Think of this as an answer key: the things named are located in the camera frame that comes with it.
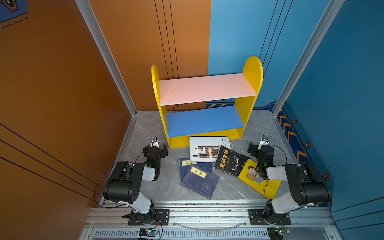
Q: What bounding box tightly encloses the dark blue book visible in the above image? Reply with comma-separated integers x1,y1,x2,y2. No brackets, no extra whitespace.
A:
179,158,212,181

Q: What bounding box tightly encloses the yellow cartoon cover book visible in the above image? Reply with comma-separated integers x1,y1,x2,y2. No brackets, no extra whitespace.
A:
238,159,282,200

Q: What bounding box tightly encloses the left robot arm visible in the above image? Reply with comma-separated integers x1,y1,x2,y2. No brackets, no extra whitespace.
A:
103,144,168,225

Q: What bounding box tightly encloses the yellow pink blue bookshelf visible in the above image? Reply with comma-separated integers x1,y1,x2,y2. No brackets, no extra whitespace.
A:
151,57,264,149

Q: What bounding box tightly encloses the aluminium front rail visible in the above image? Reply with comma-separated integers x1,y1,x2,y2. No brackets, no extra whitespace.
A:
80,200,342,240

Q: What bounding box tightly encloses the left green circuit board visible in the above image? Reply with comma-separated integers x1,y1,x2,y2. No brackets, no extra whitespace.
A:
139,229,159,239

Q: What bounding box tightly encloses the white book with dark bars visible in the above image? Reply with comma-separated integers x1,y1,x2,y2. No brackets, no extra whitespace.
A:
189,137,231,163

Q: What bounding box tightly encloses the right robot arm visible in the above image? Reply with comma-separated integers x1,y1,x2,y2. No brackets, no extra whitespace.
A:
248,141,332,225

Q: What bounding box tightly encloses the green circuit board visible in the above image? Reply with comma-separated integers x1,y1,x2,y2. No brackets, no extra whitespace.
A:
139,229,159,239
267,228,291,240

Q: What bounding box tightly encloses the purple blue book yellow label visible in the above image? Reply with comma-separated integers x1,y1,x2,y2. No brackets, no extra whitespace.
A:
181,164,219,200

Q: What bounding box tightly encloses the black book yellow title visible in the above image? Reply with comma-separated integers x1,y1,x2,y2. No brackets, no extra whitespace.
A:
214,146,249,177

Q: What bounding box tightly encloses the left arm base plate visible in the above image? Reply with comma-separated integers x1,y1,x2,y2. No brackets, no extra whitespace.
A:
128,209,170,226

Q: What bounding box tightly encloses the right green circuit board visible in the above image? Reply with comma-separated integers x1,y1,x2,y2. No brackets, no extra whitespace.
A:
267,228,291,240

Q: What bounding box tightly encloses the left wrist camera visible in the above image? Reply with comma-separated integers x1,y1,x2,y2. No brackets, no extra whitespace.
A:
150,137,160,149

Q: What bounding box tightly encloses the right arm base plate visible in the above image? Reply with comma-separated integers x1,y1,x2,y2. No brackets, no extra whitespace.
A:
248,209,292,226

